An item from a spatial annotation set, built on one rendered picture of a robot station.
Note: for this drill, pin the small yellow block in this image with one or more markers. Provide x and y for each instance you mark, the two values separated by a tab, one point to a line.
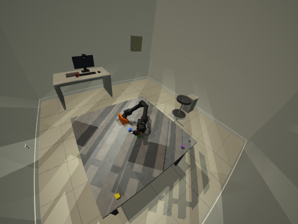
117	196

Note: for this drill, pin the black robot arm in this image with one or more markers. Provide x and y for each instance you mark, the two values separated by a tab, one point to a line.
144	117

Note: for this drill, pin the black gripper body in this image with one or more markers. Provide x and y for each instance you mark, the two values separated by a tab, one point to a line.
136	132

